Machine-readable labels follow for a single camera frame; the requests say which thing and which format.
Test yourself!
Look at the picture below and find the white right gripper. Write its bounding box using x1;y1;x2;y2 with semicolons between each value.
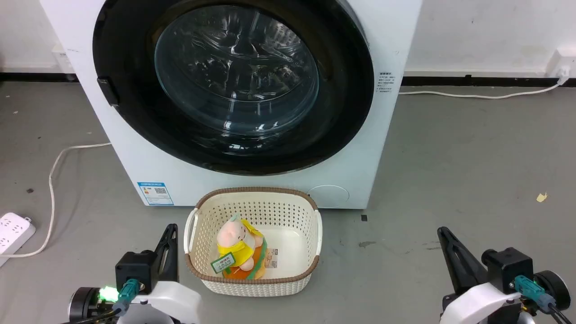
437;226;523;324

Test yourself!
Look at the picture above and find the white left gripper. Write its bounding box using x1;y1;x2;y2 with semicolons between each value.
118;224;202;324

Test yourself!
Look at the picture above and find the black round right gripper motor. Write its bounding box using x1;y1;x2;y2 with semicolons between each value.
534;270;571;311

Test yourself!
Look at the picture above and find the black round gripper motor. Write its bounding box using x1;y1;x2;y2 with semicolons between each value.
68;287;100;323
534;270;571;311

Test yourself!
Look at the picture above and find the white front-load washing machine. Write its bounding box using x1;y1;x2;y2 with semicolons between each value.
40;0;423;210

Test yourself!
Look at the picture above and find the black round left gripper motor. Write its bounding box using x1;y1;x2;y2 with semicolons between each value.
68;287;100;323

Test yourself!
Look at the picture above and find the round black glass washer door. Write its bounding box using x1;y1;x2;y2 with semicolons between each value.
92;0;375;176

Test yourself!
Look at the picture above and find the green white doll tag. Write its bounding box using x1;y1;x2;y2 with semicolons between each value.
211;252;237;274

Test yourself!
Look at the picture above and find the blue energy label sticker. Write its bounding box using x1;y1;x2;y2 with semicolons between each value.
137;182;174;206

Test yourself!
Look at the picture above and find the pink yellow plush doll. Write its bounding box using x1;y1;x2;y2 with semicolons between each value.
216;214;268;280

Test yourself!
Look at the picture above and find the cream perforated laundry basket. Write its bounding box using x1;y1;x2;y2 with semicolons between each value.
184;187;323;297

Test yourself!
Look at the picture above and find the round white filter cover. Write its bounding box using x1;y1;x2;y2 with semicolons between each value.
309;184;350;209

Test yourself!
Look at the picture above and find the white power strip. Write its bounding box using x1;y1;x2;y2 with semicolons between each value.
0;212;36;267

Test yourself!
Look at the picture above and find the small printed text sticker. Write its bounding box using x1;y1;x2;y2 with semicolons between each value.
377;71;396;93

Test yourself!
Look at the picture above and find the left teal connector black cable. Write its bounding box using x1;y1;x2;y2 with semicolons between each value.
58;278;141;324

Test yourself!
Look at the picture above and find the teal connector black cable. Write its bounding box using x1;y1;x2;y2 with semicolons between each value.
58;278;141;324
513;275;576;324

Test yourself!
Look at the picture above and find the right teal connector black cable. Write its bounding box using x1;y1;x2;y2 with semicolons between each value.
513;275;576;324

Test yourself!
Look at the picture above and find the white power cable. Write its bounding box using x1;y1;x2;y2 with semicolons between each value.
0;143;112;258
399;77;568;99

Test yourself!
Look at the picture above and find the white wall plug box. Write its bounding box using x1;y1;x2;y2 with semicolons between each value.
546;47;576;86

